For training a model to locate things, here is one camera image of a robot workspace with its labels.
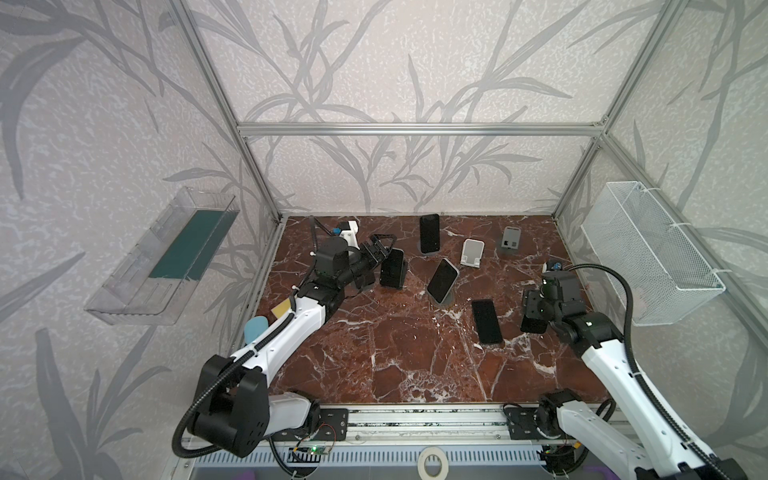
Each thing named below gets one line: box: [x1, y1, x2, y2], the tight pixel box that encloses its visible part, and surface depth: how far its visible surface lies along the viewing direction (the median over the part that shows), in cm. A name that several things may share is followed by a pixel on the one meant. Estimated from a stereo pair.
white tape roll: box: [417, 446, 449, 480], surface depth 69 cm
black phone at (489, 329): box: [472, 299, 504, 345], surface depth 93 cm
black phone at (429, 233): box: [420, 214, 440, 253], surface depth 104 cm
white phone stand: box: [460, 238, 485, 268], surface depth 105 cm
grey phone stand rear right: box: [501, 226, 521, 250], surface depth 108 cm
